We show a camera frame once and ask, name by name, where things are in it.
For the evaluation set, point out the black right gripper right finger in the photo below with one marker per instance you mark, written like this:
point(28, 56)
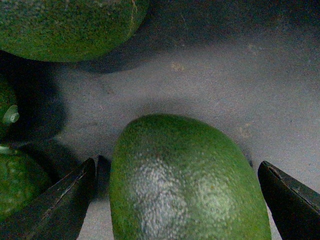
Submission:
point(295, 208)

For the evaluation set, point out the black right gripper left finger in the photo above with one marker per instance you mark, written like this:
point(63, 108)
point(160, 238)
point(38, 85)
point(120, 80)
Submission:
point(59, 212)

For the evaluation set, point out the green avocado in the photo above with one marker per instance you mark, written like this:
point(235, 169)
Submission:
point(177, 178)
point(8, 107)
point(68, 30)
point(22, 180)

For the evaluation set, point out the green avocado top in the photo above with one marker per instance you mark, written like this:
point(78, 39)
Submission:
point(68, 30)

